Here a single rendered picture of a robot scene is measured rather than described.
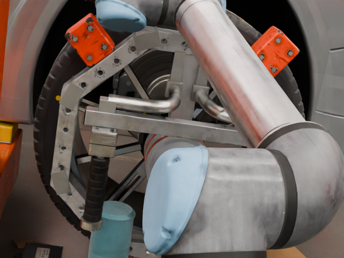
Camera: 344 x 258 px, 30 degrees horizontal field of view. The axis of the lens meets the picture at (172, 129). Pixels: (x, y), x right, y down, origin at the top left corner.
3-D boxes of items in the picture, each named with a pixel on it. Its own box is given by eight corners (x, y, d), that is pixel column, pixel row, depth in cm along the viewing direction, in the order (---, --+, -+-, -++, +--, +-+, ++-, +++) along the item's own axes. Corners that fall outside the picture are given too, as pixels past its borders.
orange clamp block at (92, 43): (115, 44, 145) (91, 11, 142) (115, 50, 137) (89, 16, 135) (90, 62, 145) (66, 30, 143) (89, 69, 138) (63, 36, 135)
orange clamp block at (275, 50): (264, 73, 149) (292, 45, 148) (272, 81, 142) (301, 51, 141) (243, 52, 148) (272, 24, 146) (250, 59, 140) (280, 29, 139)
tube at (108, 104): (179, 99, 142) (188, 52, 139) (189, 125, 124) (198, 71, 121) (100, 87, 140) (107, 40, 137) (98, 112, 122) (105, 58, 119)
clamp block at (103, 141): (114, 143, 130) (118, 119, 129) (114, 159, 122) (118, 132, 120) (89, 140, 130) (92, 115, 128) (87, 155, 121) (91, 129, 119)
